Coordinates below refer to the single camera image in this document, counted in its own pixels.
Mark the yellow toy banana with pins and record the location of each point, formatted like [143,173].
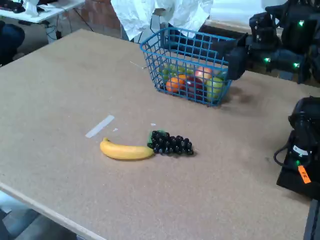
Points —
[125,152]

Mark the green toy pear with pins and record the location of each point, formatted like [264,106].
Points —
[215,87]

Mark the red and yellow toy apple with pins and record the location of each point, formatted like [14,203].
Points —
[203,73]

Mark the wooden bench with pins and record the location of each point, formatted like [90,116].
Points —
[225,25]

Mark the dark red toy pomegranate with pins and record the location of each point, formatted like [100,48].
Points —
[195,87]

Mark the toy orange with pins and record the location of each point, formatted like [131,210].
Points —
[175,85]

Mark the round green toy fruit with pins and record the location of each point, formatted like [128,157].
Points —
[170,71]

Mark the black toy grapes bunch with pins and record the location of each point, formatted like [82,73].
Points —
[170,145]

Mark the orange label tag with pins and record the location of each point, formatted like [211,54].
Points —
[304,174]

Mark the long white tape strip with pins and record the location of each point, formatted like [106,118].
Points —
[100,126]

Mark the white background table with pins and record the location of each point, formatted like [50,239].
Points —
[50,11]

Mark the white paper item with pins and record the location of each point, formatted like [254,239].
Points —
[31,8]

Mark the person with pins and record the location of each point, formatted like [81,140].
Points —
[10,40]

